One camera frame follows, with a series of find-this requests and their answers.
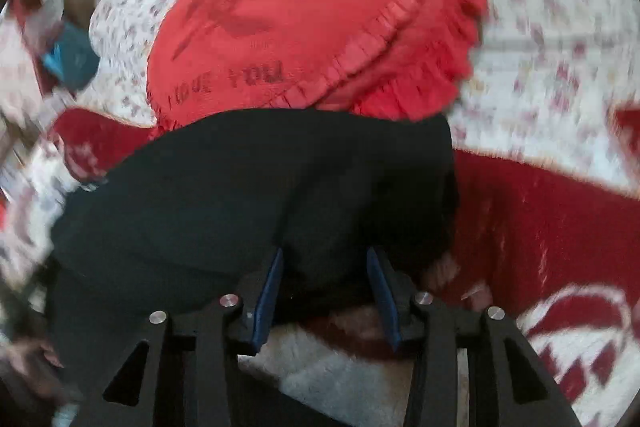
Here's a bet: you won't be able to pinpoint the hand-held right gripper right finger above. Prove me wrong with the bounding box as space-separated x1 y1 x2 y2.
366 247 583 427

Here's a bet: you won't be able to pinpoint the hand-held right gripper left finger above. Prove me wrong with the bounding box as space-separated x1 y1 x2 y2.
65 247 286 427

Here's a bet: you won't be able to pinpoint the black pants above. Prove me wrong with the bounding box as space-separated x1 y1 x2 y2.
45 107 461 403

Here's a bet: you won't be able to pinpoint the red and white plush blanket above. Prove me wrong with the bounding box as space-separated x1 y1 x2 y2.
0 107 640 427

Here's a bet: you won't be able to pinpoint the red round frilled pillow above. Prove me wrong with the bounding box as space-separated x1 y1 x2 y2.
145 0 491 134

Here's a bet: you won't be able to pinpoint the teal box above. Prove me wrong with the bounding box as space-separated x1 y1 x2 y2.
41 26 102 92

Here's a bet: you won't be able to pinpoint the floral white quilt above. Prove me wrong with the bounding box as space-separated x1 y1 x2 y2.
87 0 633 188

